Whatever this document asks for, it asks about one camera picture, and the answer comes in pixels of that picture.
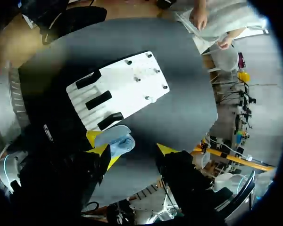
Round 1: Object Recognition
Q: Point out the white plate with black stands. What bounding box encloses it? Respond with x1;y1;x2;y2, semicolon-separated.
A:
66;51;170;131

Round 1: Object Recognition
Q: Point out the grey slotted basket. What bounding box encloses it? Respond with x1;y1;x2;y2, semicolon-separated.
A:
0;61;29;158

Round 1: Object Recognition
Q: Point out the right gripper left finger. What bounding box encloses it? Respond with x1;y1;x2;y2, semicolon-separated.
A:
69;143;120;188

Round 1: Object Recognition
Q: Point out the person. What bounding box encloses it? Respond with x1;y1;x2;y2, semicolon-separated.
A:
175;0;269;72

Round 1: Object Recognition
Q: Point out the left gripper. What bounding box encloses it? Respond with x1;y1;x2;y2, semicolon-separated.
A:
21;117;102;163

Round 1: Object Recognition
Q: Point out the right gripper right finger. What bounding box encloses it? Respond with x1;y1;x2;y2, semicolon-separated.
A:
155;143;213;205

